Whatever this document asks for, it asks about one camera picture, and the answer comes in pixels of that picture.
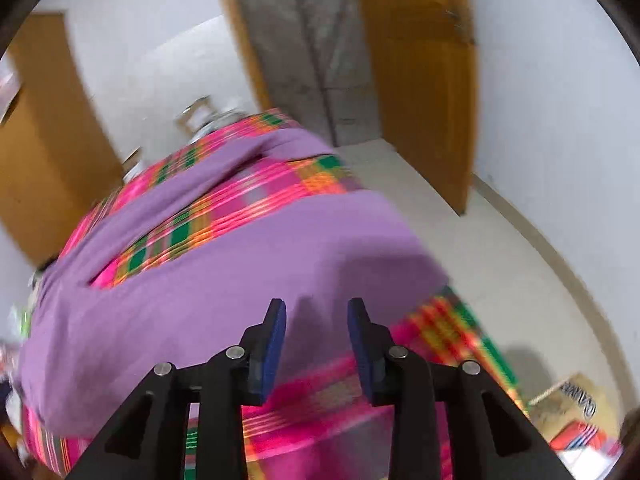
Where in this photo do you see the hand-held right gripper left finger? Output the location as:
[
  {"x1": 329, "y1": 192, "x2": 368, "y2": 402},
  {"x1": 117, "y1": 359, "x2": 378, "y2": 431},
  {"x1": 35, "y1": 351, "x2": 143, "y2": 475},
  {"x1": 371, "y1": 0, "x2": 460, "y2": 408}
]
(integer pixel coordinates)
[{"x1": 65, "y1": 298, "x2": 287, "y2": 480}]

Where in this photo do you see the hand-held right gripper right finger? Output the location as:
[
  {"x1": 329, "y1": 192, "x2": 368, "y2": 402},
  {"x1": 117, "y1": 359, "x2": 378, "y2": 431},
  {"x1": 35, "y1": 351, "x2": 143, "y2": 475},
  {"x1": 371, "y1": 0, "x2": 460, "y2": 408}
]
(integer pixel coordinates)
[{"x1": 348, "y1": 298, "x2": 576, "y2": 480}]

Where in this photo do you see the purple fleece garment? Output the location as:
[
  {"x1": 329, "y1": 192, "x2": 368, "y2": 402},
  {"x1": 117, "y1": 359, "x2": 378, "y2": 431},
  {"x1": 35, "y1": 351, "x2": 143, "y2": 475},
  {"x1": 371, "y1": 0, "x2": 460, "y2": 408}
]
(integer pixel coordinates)
[{"x1": 12, "y1": 127, "x2": 451, "y2": 441}]

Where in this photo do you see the pink plaid blanket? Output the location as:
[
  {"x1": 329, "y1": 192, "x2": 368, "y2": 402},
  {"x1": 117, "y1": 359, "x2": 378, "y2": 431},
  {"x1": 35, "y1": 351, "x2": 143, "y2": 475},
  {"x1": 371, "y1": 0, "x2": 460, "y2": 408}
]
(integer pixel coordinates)
[{"x1": 20, "y1": 107, "x2": 531, "y2": 480}]

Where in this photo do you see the printed cardboard box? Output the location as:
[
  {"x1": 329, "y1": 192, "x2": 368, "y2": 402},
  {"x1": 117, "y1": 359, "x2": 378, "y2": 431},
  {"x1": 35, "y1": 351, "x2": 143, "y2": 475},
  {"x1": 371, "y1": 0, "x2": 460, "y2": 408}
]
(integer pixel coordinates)
[{"x1": 527, "y1": 372, "x2": 621, "y2": 441}]

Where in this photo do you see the red striped packet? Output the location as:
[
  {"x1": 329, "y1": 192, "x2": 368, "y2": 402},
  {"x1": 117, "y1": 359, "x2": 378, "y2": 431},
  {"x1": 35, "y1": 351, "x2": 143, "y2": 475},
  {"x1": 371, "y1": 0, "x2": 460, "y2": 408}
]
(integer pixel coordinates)
[{"x1": 547, "y1": 420, "x2": 621, "y2": 461}]

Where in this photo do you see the wooden door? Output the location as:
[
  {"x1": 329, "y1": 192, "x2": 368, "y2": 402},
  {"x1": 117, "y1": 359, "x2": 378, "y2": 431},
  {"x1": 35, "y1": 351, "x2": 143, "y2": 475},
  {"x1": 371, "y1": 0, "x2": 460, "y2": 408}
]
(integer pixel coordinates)
[{"x1": 347, "y1": 0, "x2": 481, "y2": 216}]

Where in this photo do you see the plastic doorway curtain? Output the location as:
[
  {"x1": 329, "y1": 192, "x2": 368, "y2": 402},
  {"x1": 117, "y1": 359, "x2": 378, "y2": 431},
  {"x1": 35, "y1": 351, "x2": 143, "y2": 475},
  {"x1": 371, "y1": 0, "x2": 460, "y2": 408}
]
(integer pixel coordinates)
[{"x1": 222, "y1": 0, "x2": 386, "y2": 146}]

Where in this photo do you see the wooden wardrobe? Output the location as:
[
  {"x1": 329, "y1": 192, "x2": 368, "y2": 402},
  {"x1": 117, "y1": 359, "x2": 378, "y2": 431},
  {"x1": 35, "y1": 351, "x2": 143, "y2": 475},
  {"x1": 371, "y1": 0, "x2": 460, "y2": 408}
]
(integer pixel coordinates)
[{"x1": 0, "y1": 12, "x2": 126, "y2": 266}]

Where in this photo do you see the wooden door frame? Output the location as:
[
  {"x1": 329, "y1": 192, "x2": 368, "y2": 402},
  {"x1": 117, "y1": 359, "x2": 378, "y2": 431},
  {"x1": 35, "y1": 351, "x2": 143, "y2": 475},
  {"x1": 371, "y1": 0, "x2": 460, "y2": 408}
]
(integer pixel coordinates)
[{"x1": 210, "y1": 0, "x2": 273, "y2": 111}]

